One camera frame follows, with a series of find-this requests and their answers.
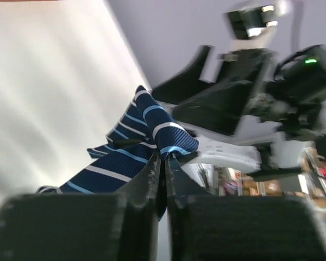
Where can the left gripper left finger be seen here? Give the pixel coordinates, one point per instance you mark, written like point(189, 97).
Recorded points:
point(117, 226)

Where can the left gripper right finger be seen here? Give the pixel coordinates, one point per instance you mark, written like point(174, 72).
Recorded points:
point(208, 227)

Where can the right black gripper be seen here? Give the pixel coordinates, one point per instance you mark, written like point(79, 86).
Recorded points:
point(249, 82)

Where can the navy blue striped tie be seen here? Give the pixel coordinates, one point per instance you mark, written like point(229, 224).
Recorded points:
point(145, 128)

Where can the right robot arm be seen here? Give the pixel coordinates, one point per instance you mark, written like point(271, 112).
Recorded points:
point(249, 82)

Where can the white plastic bin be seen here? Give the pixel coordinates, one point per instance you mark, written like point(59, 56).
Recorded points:
point(267, 152)

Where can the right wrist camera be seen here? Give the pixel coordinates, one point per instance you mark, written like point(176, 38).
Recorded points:
point(250, 22)

